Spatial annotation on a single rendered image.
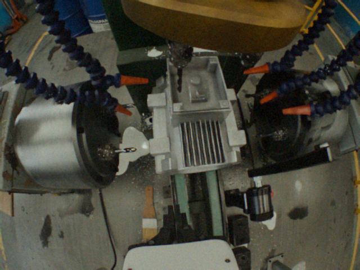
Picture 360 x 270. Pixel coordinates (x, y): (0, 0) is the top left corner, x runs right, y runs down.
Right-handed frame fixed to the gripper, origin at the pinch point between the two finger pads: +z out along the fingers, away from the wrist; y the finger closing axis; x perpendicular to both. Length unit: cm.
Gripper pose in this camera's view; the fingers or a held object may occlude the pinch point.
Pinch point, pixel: (175, 221)
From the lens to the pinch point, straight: 22.2
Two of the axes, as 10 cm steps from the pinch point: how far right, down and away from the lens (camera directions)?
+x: -0.9, -9.7, -2.3
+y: 9.9, -1.1, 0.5
